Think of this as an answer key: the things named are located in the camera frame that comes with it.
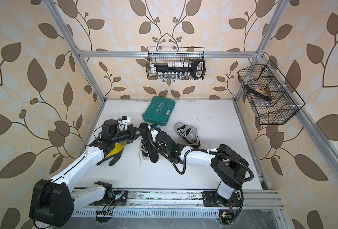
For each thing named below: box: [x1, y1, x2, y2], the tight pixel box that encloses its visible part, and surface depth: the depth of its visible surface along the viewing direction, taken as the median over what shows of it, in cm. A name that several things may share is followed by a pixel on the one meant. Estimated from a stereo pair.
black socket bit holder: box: [151, 59, 206, 80], surface depth 86 cm
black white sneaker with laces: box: [140, 138, 151, 161], surface depth 86 cm
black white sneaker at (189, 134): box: [174, 122, 201, 148], surface depth 95 cm
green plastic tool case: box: [142, 95, 176, 127], surface depth 111 cm
